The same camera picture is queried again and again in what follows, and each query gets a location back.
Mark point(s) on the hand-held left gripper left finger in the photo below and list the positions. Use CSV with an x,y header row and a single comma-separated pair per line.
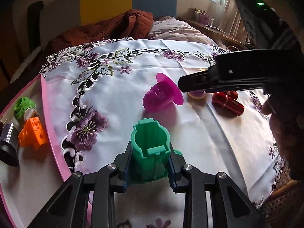
x,y
127,171

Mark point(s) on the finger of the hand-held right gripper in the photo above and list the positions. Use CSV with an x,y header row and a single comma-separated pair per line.
x,y
225,76

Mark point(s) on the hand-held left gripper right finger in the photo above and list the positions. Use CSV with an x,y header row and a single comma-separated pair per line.
x,y
172,173

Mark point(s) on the green plastic flanged holder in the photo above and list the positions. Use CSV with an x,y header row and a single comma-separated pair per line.
x,y
147,161

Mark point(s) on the red metallic cylinder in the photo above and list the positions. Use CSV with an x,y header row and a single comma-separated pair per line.
x,y
228,104

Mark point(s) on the purple egg-shaped piece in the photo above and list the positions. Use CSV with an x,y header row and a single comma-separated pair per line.
x,y
196,95

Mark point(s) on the magenta plastic flanged piece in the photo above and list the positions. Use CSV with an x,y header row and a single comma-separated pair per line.
x,y
159,95

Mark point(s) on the pink-rimmed white tray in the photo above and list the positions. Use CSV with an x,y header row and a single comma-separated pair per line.
x,y
28,182

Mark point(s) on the orange plastic block piece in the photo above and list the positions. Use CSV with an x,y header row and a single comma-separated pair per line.
x,y
33,133

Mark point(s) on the silver black cylinder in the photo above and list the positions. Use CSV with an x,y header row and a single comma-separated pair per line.
x,y
9,144

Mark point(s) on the light green round fitting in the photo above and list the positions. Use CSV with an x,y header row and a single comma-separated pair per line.
x,y
22,106

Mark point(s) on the person's right hand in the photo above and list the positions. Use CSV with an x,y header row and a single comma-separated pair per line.
x,y
287,128

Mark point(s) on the wooden bedside shelf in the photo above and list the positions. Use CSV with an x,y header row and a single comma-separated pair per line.
x,y
220,34

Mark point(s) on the white embroidered floral tablecloth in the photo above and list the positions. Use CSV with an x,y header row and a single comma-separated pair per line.
x,y
213,135

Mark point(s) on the beige curtain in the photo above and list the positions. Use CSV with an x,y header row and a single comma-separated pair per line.
x,y
234,19

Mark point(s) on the purple printed box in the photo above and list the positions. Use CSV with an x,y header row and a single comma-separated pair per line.
x,y
203,16

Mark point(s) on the pale pink bedding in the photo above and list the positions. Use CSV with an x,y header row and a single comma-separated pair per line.
x,y
175,30

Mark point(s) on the wicker chair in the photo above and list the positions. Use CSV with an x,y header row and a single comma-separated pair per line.
x,y
280,201

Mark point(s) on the rust brown quilted jacket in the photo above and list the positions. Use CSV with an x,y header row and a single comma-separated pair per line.
x,y
106,28

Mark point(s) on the white plastic chair back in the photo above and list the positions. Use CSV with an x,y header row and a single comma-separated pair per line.
x,y
26,61

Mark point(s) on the black rolled mat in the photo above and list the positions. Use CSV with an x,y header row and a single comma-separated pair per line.
x,y
35,23

